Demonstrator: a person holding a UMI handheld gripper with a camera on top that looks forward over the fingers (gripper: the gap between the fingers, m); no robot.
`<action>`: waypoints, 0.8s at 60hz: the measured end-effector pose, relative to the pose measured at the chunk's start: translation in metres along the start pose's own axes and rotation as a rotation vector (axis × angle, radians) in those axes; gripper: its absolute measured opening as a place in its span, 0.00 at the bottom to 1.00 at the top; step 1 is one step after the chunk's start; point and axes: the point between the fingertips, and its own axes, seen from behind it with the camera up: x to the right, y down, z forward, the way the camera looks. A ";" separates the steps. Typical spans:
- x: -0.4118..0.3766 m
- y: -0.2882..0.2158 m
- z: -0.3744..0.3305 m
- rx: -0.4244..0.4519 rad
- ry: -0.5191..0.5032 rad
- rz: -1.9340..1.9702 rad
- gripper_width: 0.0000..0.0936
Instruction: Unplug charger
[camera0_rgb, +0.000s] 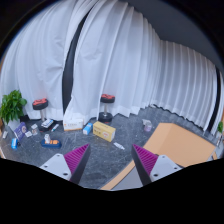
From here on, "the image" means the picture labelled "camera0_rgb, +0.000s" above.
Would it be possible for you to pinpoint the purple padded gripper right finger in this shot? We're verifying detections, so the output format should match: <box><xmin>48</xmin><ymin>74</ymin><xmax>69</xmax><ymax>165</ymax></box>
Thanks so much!
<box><xmin>131</xmin><ymin>144</ymin><xmax>181</xmax><ymax>186</ymax></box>

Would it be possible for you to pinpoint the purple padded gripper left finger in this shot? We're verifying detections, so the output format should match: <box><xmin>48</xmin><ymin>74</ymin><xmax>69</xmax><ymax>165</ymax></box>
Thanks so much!
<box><xmin>40</xmin><ymin>144</ymin><xmax>91</xmax><ymax>184</ymax></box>

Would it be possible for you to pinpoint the blue tray with orange item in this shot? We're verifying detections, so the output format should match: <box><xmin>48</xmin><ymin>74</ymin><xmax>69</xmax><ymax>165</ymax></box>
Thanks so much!
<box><xmin>41</xmin><ymin>134</ymin><xmax>61</xmax><ymax>148</ymax></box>

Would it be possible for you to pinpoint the small blue box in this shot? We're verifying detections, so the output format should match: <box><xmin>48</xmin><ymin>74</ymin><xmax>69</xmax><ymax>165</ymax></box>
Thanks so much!
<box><xmin>83</xmin><ymin>123</ymin><xmax>93</xmax><ymax>135</ymax></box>

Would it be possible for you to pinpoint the small white packet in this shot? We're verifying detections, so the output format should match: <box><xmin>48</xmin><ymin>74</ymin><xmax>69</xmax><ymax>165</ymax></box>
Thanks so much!
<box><xmin>114</xmin><ymin>142</ymin><xmax>125</xmax><ymax>150</ymax></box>

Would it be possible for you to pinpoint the white tissue box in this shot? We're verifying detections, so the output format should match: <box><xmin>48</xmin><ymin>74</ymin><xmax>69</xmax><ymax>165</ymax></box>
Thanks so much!
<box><xmin>63</xmin><ymin>119</ymin><xmax>83</xmax><ymax>131</ymax></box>

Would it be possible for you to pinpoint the clear plastic cup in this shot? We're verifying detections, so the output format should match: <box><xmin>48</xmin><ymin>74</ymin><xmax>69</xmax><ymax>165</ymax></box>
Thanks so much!
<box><xmin>142</xmin><ymin>119</ymin><xmax>152</xmax><ymax>132</ymax></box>

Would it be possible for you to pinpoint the yellow cardboard box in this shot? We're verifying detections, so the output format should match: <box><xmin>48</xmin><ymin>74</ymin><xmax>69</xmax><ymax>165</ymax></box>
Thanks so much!
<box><xmin>93</xmin><ymin>121</ymin><xmax>116</xmax><ymax>142</ymax></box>

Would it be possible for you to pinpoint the black white box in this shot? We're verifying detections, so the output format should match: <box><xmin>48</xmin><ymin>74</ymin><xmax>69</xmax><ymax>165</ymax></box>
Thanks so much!
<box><xmin>41</xmin><ymin>119</ymin><xmax>53</xmax><ymax>131</ymax></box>

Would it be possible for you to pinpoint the small clear container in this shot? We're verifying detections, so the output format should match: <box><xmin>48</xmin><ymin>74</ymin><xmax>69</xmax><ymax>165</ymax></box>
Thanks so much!
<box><xmin>31</xmin><ymin>124</ymin><xmax>38</xmax><ymax>135</ymax></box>

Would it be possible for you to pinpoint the red black stool centre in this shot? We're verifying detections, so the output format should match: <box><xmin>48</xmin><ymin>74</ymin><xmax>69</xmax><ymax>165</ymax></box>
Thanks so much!
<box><xmin>98</xmin><ymin>94</ymin><xmax>115</xmax><ymax>123</ymax></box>

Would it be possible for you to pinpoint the red black stool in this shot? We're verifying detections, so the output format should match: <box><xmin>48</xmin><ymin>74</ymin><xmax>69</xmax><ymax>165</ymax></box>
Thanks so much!
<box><xmin>32</xmin><ymin>98</ymin><xmax>48</xmax><ymax>121</ymax></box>
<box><xmin>98</xmin><ymin>94</ymin><xmax>115</xmax><ymax>123</ymax></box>

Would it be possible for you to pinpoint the blue can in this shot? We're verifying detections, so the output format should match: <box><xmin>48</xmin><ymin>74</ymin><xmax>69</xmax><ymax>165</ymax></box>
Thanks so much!
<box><xmin>11</xmin><ymin>138</ymin><xmax>18</xmax><ymax>150</ymax></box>

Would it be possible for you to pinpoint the purple book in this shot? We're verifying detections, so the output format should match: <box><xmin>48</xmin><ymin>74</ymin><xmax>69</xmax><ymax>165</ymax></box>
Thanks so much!
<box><xmin>14</xmin><ymin>122</ymin><xmax>27</xmax><ymax>140</ymax></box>

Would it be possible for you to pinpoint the red black stool left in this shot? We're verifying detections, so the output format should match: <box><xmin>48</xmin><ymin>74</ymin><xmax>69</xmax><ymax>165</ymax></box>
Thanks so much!
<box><xmin>32</xmin><ymin>98</ymin><xmax>48</xmax><ymax>121</ymax></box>

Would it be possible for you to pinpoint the small green plant right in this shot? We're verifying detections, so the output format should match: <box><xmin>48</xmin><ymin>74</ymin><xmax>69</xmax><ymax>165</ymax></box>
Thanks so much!
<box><xmin>217</xmin><ymin>121</ymin><xmax>223</xmax><ymax>134</ymax></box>

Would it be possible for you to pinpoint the green potted plant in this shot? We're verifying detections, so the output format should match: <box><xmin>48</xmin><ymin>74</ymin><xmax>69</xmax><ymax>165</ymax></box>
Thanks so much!
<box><xmin>0</xmin><ymin>90</ymin><xmax>27</xmax><ymax>130</ymax></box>

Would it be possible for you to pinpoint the white curtain left panel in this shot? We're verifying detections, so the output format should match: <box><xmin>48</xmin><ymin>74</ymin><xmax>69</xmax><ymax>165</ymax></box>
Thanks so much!
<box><xmin>0</xmin><ymin>0</ymin><xmax>94</xmax><ymax>120</ymax></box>

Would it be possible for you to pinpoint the white curtain panel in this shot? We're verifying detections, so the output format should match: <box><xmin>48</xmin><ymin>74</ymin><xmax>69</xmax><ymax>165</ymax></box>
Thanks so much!
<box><xmin>0</xmin><ymin>0</ymin><xmax>94</xmax><ymax>120</ymax></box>
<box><xmin>64</xmin><ymin>0</ymin><xmax>224</xmax><ymax>133</ymax></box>

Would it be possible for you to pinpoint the white curtain right panel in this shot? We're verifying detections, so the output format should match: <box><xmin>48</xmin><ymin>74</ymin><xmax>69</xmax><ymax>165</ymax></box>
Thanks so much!
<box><xmin>64</xmin><ymin>0</ymin><xmax>224</xmax><ymax>133</ymax></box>

